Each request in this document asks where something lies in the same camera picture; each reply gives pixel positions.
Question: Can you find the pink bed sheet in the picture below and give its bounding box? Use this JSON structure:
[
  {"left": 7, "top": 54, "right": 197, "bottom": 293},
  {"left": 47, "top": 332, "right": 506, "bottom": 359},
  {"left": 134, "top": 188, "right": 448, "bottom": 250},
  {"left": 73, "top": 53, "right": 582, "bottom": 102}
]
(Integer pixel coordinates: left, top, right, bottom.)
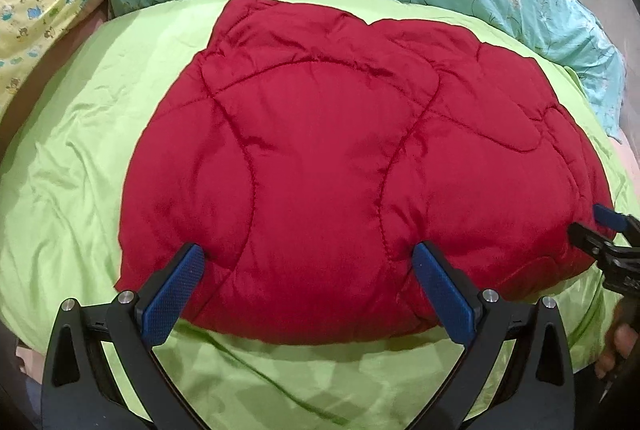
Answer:
[{"left": 612, "top": 137, "right": 640, "bottom": 211}]

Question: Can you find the person's right hand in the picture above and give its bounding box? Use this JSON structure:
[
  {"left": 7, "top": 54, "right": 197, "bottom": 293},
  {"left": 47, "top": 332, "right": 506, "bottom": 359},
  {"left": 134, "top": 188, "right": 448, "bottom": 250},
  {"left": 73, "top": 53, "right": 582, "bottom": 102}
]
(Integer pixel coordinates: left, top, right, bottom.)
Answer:
[{"left": 595, "top": 325, "right": 632, "bottom": 381}]

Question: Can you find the light green blanket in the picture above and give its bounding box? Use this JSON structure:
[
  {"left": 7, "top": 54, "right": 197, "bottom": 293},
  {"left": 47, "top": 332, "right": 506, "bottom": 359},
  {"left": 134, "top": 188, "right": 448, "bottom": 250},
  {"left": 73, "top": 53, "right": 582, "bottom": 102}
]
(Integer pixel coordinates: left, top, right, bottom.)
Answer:
[{"left": 0, "top": 0, "right": 631, "bottom": 430}]

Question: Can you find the red quilted jacket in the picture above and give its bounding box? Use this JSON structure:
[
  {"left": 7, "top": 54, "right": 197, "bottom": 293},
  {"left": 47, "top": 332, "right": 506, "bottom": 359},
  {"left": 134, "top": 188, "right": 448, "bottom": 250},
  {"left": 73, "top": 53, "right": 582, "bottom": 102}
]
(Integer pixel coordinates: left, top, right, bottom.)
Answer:
[{"left": 114, "top": 0, "right": 617, "bottom": 343}]

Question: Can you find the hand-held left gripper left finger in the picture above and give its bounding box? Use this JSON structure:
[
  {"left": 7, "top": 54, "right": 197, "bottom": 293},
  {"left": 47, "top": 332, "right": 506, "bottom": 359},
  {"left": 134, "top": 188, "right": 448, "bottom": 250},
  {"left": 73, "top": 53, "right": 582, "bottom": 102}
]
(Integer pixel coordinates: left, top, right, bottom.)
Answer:
[{"left": 41, "top": 242, "right": 206, "bottom": 430}]

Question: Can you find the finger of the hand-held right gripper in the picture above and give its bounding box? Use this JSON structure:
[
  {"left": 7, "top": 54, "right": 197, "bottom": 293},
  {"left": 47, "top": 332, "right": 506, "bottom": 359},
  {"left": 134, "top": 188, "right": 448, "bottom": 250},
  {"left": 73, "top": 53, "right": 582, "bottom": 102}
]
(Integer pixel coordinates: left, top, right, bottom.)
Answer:
[
  {"left": 592, "top": 204, "right": 640, "bottom": 247},
  {"left": 570, "top": 222, "right": 640, "bottom": 296}
]

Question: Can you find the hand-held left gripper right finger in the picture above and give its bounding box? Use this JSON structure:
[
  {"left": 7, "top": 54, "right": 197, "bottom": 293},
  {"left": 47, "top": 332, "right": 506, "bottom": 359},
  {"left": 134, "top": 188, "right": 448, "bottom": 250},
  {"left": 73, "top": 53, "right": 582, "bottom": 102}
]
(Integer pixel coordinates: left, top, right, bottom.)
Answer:
[{"left": 410, "top": 241, "right": 576, "bottom": 430}]

